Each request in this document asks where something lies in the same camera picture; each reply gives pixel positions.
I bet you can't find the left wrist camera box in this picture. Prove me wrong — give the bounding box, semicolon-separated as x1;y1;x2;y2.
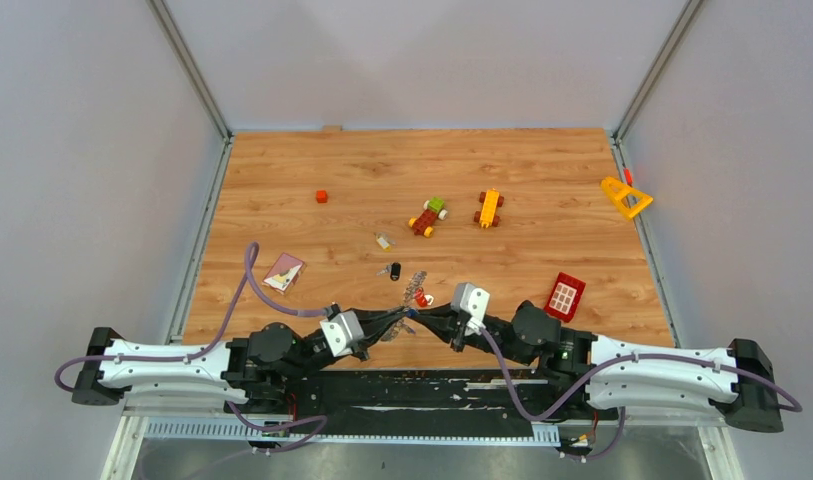
320;311;365;357

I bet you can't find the yellow brown toy brick car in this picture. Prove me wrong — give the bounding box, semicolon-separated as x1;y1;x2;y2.
473;188;505;229

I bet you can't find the red playing card deck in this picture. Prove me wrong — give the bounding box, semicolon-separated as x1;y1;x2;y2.
261;252;306;294

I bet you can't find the red key tag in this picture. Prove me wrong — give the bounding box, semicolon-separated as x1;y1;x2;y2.
413;289;434;309

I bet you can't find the yellow triangular brick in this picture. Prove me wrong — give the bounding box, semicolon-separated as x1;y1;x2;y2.
600;177;654;221

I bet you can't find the red yellow toy brick car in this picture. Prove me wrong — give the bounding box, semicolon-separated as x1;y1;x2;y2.
408;197;449;238

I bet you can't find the red window brick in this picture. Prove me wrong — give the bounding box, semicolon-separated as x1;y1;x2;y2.
543;272;586;323

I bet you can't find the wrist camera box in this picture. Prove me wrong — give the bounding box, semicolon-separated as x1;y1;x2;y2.
320;311;365;357
450;282;491;336

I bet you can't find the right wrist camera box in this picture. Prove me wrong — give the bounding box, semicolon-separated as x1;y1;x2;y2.
450;282;491;336

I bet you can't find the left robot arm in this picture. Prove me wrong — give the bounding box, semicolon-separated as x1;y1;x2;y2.
54;306;408;413

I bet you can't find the key with black fob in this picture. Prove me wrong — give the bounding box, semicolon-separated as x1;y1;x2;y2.
376;262;402;281

